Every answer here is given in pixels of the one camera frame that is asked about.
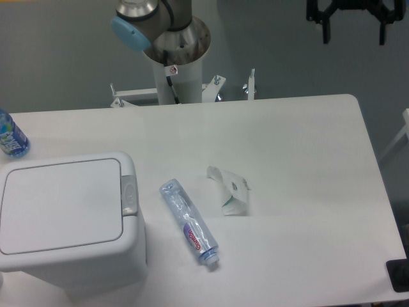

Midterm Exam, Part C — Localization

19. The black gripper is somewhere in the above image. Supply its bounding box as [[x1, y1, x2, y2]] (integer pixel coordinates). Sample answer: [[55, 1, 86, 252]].
[[306, 1, 405, 45]]

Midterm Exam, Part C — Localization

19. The silver robot arm blue cap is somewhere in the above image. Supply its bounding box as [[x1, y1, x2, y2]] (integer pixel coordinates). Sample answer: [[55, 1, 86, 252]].
[[111, 1, 408, 66]]

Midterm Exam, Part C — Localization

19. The white plastic trash can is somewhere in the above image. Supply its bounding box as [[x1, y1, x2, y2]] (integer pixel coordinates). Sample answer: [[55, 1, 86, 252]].
[[1, 152, 148, 291]]

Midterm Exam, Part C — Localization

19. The white trash can lid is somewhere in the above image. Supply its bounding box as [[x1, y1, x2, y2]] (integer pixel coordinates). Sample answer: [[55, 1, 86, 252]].
[[1, 159, 123, 255]]

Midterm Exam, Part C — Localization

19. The black clamp at table edge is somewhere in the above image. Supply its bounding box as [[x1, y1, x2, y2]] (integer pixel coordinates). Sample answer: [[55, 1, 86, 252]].
[[386, 258, 408, 293]]

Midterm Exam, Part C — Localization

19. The empty clear plastic bottle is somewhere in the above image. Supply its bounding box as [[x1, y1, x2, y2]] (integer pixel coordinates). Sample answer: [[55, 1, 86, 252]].
[[159, 179, 219, 267]]

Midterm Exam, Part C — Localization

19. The grey lid push button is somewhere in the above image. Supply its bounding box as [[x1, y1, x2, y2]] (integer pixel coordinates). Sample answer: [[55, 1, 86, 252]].
[[121, 175, 139, 216]]

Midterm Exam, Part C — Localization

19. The blue labelled water bottle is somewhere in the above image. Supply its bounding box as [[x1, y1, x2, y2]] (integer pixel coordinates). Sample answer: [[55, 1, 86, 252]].
[[1, 110, 30, 158]]

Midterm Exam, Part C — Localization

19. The white frame at right edge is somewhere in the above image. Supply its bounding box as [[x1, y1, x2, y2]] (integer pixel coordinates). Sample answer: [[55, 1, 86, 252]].
[[378, 108, 408, 164]]

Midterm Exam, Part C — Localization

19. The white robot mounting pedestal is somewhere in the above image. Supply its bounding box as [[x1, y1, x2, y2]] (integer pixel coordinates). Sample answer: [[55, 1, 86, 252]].
[[109, 44, 258, 109]]

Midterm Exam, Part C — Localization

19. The black cable on pedestal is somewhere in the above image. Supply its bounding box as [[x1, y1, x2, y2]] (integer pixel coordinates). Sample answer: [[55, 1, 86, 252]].
[[162, 49, 181, 105]]

